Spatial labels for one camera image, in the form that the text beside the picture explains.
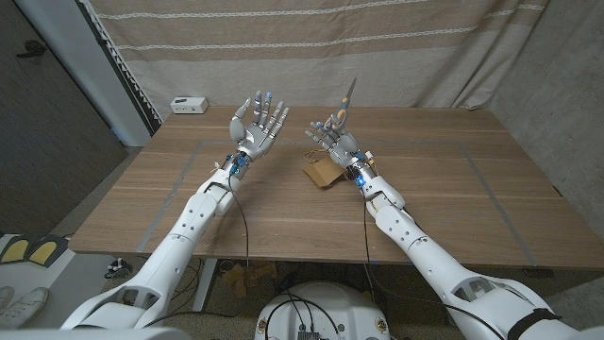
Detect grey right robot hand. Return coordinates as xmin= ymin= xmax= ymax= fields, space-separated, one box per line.
xmin=304 ymin=120 xmax=374 ymax=179

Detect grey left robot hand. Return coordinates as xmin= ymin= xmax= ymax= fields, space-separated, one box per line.
xmin=228 ymin=90 xmax=291 ymax=164

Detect grey scissors with tan handles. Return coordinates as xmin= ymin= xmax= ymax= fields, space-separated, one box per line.
xmin=323 ymin=77 xmax=359 ymax=134

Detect brown paper bag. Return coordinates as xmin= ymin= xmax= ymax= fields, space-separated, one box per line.
xmin=301 ymin=149 xmax=346 ymax=189

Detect white power strip box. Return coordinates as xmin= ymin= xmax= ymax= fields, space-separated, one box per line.
xmin=170 ymin=96 xmax=210 ymax=115

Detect grey tape outline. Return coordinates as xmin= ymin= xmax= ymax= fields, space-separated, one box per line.
xmin=136 ymin=139 xmax=539 ymax=268

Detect beige striped curtain backdrop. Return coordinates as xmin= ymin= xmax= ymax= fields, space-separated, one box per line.
xmin=87 ymin=0 xmax=551 ymax=122

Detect brown cardboard scraps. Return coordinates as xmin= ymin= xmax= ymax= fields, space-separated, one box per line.
xmin=221 ymin=262 xmax=279 ymax=299

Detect black triangle-patterned trim strip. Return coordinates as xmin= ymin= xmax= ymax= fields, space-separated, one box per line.
xmin=77 ymin=0 xmax=164 ymax=136

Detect grey table leg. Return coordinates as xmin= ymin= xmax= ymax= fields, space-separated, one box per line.
xmin=192 ymin=258 xmax=221 ymax=313

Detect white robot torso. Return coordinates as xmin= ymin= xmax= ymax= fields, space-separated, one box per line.
xmin=254 ymin=281 xmax=392 ymax=340

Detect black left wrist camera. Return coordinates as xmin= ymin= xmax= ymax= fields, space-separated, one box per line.
xmin=226 ymin=153 xmax=250 ymax=179

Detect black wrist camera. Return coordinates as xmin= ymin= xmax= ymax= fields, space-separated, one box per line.
xmin=346 ymin=165 xmax=367 ymax=188
xmin=226 ymin=153 xmax=250 ymax=179

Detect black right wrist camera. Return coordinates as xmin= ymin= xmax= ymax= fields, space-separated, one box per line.
xmin=346 ymin=165 xmax=367 ymax=188

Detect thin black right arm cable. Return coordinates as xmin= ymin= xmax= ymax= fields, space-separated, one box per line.
xmin=361 ymin=195 xmax=506 ymax=340

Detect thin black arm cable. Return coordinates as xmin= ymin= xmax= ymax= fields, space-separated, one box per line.
xmin=361 ymin=195 xmax=506 ymax=340
xmin=141 ymin=174 xmax=251 ymax=330

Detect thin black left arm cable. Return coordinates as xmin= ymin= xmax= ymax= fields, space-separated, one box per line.
xmin=141 ymin=174 xmax=251 ymax=330

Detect dark door handle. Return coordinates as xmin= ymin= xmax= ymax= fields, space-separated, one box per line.
xmin=16 ymin=40 xmax=48 ymax=60

